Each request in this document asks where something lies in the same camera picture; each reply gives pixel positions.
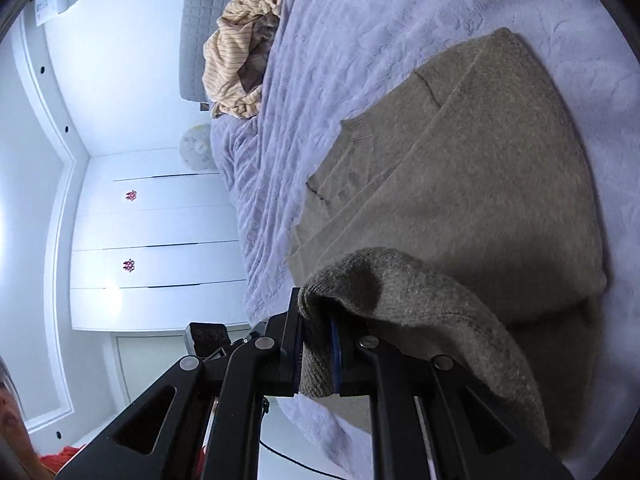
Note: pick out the white round plush toy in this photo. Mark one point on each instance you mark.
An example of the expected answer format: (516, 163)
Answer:
(197, 147)

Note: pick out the brown patterned cloth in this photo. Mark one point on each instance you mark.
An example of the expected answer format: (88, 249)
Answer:
(255, 65)

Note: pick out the beige striped cloth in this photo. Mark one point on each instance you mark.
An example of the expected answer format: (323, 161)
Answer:
(230, 50)

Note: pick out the lavender embossed blanket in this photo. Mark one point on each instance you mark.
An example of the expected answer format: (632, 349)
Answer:
(350, 25)

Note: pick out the white wardrobe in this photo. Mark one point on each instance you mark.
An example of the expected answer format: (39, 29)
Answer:
(165, 230)

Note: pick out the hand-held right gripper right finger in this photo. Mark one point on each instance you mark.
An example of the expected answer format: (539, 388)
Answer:
(335, 360)

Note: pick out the pink wardrobe knob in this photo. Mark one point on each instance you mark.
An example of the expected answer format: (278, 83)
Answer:
(129, 265)
(131, 195)

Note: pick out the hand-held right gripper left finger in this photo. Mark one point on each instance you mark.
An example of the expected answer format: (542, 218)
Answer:
(287, 355)

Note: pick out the person's head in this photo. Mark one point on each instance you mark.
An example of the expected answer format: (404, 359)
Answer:
(10, 410)

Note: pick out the olive brown knit sweater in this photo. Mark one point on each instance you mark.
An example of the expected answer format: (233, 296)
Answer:
(475, 185)

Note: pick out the person's red clothing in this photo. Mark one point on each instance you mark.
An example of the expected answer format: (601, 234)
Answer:
(60, 460)

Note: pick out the grey quilted headboard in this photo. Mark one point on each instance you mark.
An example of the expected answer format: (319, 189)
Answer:
(200, 20)

